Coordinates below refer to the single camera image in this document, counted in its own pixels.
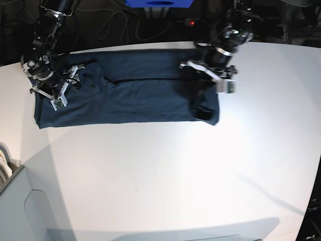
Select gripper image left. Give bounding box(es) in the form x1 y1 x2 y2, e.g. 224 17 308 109
30 64 85 101

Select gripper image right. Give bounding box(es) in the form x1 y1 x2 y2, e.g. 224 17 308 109
175 47 238 100

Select dark blue T-shirt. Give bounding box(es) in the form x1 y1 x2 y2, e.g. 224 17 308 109
34 49 220 129

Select black power strip red light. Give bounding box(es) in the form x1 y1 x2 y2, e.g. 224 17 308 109
184 18 200 27

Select blue box with oval hole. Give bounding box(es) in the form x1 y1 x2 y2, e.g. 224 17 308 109
124 0 193 8

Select white slats at left edge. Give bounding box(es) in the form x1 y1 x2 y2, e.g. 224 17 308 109
0 142 21 188

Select grey bin at table corner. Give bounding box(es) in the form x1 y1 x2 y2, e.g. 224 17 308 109
0 165 51 241

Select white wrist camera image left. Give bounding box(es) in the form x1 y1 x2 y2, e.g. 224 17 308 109
51 95 68 111

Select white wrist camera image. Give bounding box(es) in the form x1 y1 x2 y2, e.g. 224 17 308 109
216 79 236 94
51 95 68 111

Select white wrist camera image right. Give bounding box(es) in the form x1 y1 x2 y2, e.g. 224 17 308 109
216 79 236 94

